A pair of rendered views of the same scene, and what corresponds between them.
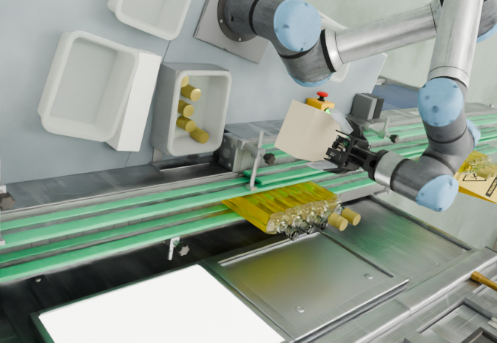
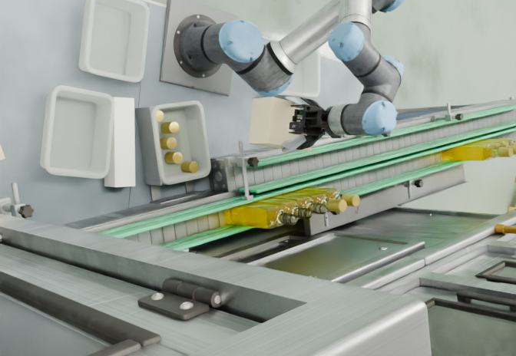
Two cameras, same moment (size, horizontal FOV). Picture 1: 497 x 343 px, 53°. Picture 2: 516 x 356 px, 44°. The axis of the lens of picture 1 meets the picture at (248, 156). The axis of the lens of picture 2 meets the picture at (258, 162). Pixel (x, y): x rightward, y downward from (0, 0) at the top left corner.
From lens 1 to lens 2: 0.62 m
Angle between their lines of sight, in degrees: 14
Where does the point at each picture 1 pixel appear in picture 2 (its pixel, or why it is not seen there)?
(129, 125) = (120, 162)
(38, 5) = (24, 77)
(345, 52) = (292, 52)
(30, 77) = (29, 136)
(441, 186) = (375, 108)
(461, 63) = (358, 10)
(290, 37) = (236, 50)
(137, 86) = (119, 126)
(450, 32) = not seen: outside the picture
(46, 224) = not seen: hidden behind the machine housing
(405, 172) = (348, 111)
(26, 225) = not seen: hidden behind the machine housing
